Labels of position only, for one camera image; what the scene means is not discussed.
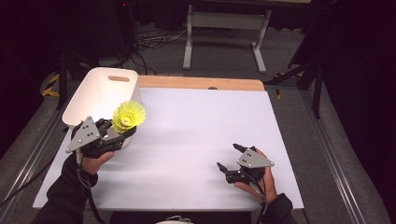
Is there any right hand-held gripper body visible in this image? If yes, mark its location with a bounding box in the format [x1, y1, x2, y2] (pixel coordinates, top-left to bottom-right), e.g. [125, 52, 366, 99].
[225, 145, 276, 185]

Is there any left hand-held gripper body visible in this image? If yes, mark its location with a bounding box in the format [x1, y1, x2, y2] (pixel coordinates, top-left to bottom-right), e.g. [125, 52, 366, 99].
[64, 116, 134, 159]

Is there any yellow shuttlecock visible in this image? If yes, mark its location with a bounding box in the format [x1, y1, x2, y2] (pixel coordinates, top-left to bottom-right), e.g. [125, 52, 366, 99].
[111, 100, 147, 135]

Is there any white plastic bin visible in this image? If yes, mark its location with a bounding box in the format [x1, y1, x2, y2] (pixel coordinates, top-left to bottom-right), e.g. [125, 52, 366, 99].
[62, 66, 143, 148]

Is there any person's right hand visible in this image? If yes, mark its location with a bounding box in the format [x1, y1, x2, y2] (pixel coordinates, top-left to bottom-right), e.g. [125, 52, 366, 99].
[233, 148, 279, 204]

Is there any person's left hand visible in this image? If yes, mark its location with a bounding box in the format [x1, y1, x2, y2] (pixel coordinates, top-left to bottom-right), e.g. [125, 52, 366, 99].
[81, 150, 116, 176]

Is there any yellow black striped tape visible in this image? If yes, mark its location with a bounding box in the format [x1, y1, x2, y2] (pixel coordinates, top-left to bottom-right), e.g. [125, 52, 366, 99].
[41, 73, 61, 98]

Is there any black tripod stand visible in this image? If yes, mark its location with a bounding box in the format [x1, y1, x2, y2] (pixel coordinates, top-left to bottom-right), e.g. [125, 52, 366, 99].
[265, 60, 325, 119]
[55, 50, 97, 110]

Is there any white round object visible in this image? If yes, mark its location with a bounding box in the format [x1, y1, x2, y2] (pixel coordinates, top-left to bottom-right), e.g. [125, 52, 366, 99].
[154, 215, 194, 224]

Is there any wooden table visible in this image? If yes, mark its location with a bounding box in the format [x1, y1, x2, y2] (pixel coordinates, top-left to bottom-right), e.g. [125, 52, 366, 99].
[137, 75, 266, 92]

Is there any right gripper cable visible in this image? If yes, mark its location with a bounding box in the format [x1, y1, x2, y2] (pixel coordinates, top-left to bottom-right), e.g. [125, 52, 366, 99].
[248, 178, 269, 224]

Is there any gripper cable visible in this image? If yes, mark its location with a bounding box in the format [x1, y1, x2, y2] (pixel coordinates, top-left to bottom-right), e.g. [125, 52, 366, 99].
[76, 152, 107, 224]
[248, 178, 269, 224]

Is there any aluminium floor rail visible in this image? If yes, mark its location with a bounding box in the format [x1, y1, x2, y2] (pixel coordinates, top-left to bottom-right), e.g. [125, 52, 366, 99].
[300, 90, 379, 224]
[0, 102, 74, 216]

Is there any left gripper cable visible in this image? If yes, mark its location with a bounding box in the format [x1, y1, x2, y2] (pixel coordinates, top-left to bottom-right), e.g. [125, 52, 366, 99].
[76, 152, 107, 224]

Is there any black floor cable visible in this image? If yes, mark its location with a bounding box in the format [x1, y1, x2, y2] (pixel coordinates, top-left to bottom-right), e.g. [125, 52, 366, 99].
[0, 157, 55, 208]

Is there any tangle of floor cables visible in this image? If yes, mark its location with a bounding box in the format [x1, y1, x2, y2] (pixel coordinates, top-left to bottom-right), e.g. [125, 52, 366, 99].
[129, 26, 190, 76]

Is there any grey metal table frame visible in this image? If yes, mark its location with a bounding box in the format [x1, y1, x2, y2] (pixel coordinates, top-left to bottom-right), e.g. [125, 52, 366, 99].
[182, 3, 273, 75]

